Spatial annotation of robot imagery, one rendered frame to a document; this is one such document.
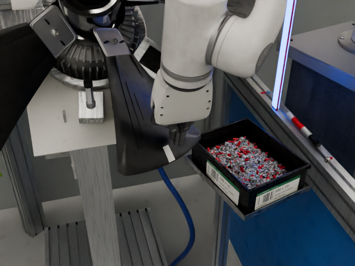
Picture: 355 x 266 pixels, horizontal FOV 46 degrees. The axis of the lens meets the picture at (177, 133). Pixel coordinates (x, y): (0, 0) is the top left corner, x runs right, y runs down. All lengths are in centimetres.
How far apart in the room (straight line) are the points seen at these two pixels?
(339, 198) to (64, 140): 62
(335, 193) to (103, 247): 77
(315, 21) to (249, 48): 142
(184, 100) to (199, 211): 137
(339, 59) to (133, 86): 60
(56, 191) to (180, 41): 154
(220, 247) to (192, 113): 57
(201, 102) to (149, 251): 113
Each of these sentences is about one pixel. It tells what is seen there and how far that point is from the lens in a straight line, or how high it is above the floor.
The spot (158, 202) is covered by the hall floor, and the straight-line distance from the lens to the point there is 206.
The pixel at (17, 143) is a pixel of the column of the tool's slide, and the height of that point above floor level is 49.
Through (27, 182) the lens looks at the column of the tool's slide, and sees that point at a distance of 183.
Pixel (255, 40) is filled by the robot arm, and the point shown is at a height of 122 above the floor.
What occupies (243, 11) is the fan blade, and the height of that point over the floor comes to 115.
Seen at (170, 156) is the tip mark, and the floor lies 94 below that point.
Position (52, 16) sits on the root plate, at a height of 117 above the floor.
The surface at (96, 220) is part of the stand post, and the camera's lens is 131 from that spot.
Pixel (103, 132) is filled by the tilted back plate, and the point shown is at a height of 86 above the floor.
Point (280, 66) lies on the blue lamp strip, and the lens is 107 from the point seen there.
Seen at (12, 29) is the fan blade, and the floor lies 116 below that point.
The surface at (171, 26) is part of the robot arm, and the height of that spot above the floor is 123.
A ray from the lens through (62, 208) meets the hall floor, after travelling 210.
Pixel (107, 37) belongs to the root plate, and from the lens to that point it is 84.
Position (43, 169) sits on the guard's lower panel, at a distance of 196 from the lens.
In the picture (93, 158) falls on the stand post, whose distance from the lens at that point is 116.
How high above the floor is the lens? 144
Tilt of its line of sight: 35 degrees down
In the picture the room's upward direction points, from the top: straight up
